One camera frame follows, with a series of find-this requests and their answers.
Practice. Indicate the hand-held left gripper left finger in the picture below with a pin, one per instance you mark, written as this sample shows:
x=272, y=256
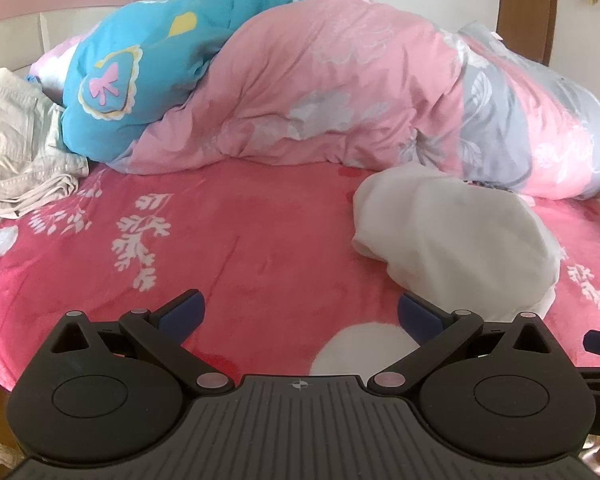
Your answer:
x=182, y=317

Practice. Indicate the pink and grey floral quilt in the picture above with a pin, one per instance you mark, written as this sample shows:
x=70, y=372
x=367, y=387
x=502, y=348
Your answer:
x=330, y=85

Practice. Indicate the blue quilt with bow print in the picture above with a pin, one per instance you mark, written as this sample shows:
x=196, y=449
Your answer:
x=145, y=60

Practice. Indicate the pink floral bed blanket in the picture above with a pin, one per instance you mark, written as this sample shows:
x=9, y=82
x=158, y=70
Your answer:
x=260, y=260

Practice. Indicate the white crumpled clothes pile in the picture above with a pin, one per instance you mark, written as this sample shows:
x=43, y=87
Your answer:
x=15, y=150

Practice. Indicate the brown wooden door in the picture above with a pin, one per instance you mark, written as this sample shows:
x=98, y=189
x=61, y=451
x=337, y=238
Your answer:
x=522, y=10

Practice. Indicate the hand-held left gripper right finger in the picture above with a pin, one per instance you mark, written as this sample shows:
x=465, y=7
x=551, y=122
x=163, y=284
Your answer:
x=420, y=317

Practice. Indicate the white shirt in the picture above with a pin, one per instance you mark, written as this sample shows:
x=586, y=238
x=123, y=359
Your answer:
x=445, y=240

